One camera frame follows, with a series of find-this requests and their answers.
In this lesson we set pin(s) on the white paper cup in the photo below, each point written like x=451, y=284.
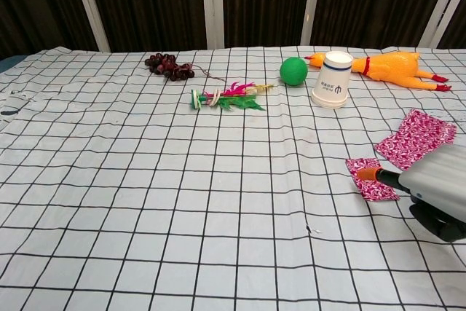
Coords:
x=332, y=81

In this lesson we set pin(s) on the colourful feather shuttlecock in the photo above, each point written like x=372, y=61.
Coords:
x=229, y=99

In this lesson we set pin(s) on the yellow rubber chicken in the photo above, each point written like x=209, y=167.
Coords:
x=393, y=68

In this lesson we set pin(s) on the green ball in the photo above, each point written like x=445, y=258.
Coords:
x=293, y=71

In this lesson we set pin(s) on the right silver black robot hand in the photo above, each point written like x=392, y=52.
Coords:
x=437, y=180

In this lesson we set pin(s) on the white frame pole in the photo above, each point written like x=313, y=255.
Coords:
x=442, y=5
x=89, y=5
x=213, y=5
x=312, y=3

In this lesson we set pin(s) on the checked white tablecloth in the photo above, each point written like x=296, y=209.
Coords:
x=182, y=180

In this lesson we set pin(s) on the dark red grape bunch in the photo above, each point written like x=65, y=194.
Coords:
x=169, y=67

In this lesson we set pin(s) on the blue padded table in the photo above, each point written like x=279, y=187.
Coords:
x=11, y=61

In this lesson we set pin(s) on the small pink patterned cloth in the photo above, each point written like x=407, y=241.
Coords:
x=375, y=189

